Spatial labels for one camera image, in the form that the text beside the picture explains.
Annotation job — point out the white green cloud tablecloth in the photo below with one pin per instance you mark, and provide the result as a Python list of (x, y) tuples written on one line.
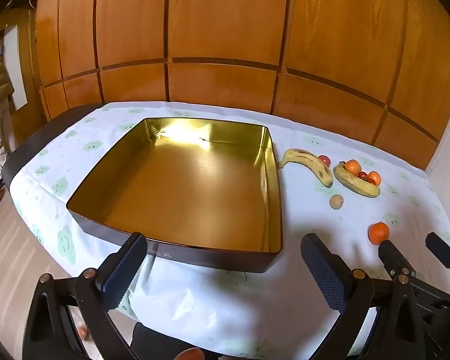
[(217, 296)]

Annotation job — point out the orange mandarin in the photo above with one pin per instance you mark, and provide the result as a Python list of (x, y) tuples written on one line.
[(375, 177), (352, 165), (378, 231)]

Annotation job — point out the gold tin box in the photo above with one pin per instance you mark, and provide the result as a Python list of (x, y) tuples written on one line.
[(191, 195)]

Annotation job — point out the dark table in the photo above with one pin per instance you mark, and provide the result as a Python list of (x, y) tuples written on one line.
[(33, 138)]

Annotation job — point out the spotted yellow banana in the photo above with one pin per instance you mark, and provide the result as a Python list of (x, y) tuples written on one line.
[(315, 161)]

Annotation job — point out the red cherry tomato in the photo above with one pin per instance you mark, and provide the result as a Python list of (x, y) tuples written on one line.
[(324, 159), (362, 175)]

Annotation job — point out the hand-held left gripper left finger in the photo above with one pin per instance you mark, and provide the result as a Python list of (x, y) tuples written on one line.
[(123, 270)]

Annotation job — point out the small brown round fruit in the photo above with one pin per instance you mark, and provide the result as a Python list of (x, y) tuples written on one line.
[(336, 201)]

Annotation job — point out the white board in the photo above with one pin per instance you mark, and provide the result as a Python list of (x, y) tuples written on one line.
[(17, 71)]

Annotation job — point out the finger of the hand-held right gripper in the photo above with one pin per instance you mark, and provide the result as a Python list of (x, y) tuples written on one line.
[(393, 258), (442, 251)]

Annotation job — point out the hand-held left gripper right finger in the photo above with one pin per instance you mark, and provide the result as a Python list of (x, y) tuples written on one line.
[(322, 273)]

